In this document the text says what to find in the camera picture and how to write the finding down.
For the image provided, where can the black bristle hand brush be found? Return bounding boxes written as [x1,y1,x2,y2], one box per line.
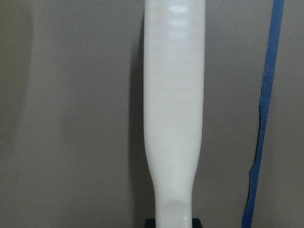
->
[143,0,206,228]

